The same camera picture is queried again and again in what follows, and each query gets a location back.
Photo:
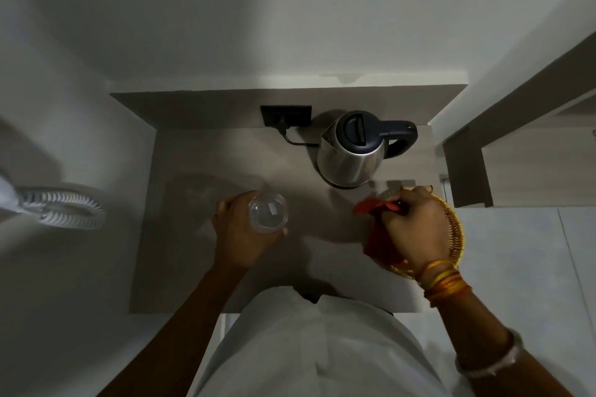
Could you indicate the clear drinking glass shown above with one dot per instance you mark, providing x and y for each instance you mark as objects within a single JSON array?
[{"x": 270, "y": 211}]

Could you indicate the person's left hand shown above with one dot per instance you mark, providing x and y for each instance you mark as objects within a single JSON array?
[{"x": 233, "y": 234}]

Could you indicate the person's right forearm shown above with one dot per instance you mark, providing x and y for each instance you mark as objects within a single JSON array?
[{"x": 493, "y": 345}]

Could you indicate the person's left thumb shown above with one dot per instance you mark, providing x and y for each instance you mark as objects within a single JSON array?
[{"x": 270, "y": 233}]

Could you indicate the black kettle base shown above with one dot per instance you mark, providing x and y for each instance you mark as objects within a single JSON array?
[{"x": 344, "y": 186}]

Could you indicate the red cloth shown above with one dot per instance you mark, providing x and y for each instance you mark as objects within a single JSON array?
[{"x": 375, "y": 243}]

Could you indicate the white bangle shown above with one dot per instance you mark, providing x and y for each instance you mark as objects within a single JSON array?
[{"x": 510, "y": 355}]

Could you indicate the person's right fingers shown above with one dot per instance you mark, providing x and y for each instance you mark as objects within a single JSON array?
[{"x": 409, "y": 201}]

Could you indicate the person's white garment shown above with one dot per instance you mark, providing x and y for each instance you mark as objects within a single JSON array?
[{"x": 316, "y": 350}]

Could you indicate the steel electric kettle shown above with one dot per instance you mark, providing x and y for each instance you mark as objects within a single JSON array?
[{"x": 351, "y": 157}]

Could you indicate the black wall socket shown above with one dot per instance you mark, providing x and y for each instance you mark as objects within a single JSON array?
[{"x": 295, "y": 114}]

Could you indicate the orange thread bangles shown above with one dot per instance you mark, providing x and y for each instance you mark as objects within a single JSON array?
[{"x": 449, "y": 290}]

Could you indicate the person's right hand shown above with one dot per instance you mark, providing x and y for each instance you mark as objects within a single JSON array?
[{"x": 419, "y": 234}]

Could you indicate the person's left forearm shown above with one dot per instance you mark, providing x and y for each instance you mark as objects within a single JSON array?
[{"x": 186, "y": 331}]

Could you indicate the white hair dryer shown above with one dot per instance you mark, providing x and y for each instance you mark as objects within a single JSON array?
[{"x": 7, "y": 199}]

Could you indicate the yellow bangle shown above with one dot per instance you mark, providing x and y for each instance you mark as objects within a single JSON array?
[{"x": 435, "y": 266}]

